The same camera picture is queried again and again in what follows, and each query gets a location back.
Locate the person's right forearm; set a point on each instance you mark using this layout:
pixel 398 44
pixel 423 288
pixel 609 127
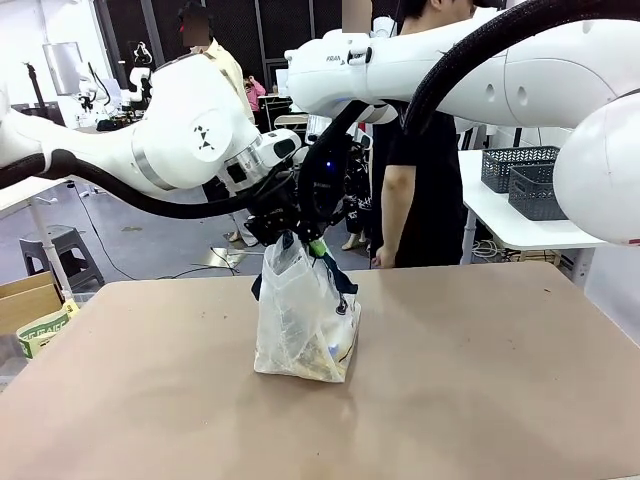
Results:
pixel 396 210

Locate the person in pink top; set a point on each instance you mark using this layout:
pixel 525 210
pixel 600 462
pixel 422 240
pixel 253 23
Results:
pixel 255 92

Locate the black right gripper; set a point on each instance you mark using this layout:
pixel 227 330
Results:
pixel 325 180

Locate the grey plastic step stool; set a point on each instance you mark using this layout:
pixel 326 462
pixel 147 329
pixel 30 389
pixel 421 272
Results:
pixel 65 250

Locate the person in black t-shirt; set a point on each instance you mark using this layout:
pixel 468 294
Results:
pixel 425 165

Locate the person's right hand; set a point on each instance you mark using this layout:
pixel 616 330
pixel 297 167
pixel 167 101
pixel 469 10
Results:
pixel 386 256

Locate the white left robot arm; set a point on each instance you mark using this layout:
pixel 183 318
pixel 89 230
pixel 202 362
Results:
pixel 175 140

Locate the white table with round leg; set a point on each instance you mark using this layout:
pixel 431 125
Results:
pixel 15 197

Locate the black and white background robot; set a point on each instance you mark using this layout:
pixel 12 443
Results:
pixel 140 75

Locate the person in cream jacket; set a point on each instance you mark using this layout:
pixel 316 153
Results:
pixel 227 60

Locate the large white table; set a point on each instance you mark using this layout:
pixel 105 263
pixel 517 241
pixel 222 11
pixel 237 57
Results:
pixel 500 220

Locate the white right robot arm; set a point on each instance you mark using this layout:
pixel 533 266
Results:
pixel 525 85

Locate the green and white carton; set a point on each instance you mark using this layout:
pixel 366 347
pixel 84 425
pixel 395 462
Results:
pixel 45 330

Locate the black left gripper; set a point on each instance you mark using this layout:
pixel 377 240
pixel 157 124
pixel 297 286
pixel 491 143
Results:
pixel 275 200

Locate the grey whiteboard panel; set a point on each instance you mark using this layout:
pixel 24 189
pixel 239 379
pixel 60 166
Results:
pixel 62 67

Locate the brown cardboard box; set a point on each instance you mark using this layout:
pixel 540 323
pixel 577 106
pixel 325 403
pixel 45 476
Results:
pixel 25 300

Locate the black tripod stand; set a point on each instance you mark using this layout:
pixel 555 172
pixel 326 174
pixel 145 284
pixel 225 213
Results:
pixel 36 85

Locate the background grey desk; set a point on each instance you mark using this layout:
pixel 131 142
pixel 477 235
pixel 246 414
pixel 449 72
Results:
pixel 290 120

